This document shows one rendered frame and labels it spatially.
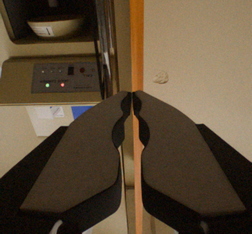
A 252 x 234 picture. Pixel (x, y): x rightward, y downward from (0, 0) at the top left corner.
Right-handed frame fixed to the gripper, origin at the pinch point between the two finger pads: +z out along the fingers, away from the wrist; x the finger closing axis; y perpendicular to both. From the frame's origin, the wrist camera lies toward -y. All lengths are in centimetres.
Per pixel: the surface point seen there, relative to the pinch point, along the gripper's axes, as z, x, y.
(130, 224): 56, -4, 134
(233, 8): 86, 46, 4
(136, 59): 33.9, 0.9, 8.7
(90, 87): 34.4, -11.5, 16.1
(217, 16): 86, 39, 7
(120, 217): 43, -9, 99
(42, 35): 46, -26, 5
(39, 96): 32.9, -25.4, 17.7
